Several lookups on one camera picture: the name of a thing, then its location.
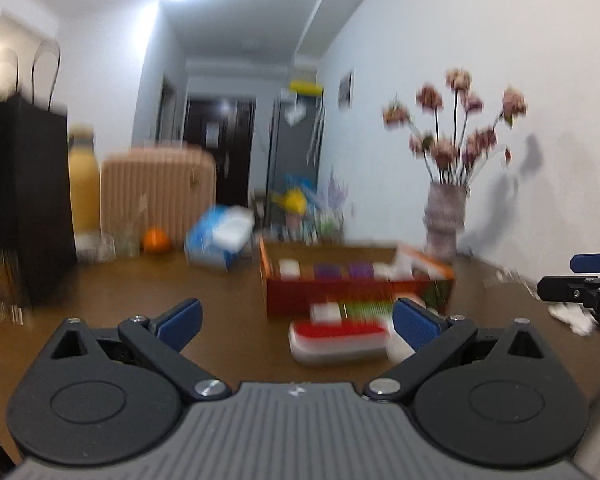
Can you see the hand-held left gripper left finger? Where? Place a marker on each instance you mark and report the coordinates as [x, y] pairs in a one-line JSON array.
[[182, 322]]

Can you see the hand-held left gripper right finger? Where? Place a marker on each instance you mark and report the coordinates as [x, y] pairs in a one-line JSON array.
[[414, 326]]

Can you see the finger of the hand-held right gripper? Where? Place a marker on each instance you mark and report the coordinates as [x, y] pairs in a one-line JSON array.
[[560, 287], [595, 261]]

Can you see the white bottle cap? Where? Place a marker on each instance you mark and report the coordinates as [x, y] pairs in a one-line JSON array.
[[397, 351]]

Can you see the white tray with red inlay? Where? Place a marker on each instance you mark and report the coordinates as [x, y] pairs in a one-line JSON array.
[[337, 342]]

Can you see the red cardboard box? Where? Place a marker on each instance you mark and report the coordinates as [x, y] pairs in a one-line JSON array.
[[330, 294]]

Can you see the small white block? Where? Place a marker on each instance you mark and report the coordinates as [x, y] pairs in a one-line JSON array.
[[325, 312]]

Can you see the translucent white plastic box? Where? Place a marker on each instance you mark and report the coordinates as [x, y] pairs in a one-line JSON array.
[[290, 269]]

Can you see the crumpled white tissue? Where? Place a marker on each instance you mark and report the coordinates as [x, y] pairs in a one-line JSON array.
[[572, 317]]

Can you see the orange fruit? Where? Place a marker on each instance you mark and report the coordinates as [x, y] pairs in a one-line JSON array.
[[156, 241]]

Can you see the blue tissue pack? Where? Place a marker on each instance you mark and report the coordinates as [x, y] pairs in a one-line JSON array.
[[215, 240]]

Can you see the clear glass cup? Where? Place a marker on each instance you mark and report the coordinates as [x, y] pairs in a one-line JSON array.
[[126, 245]]

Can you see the pink ceramic vase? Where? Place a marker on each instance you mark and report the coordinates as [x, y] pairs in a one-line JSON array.
[[445, 220]]

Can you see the pink ribbed suitcase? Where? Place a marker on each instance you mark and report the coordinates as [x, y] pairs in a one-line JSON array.
[[155, 195]]

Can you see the yellow plastic item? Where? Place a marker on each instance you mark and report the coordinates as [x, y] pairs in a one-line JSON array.
[[294, 201]]

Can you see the yellow thermos bottle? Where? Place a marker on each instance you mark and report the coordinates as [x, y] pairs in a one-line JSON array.
[[84, 185]]

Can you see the dark brown entrance door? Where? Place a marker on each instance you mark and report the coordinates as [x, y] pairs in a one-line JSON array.
[[220, 155]]

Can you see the blue drying rack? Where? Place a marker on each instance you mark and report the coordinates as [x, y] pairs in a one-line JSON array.
[[307, 187]]

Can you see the dried pink roses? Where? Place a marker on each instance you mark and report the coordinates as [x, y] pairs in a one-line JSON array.
[[445, 152]]

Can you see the grey refrigerator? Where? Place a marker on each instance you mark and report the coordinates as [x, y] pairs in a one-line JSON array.
[[295, 160]]

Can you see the black paper bag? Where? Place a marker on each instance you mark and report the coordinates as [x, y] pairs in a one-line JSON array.
[[25, 185]]

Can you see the yellow box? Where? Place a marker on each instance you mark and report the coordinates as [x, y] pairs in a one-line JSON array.
[[306, 87]]

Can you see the framed wall picture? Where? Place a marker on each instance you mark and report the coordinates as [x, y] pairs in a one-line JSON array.
[[346, 88]]

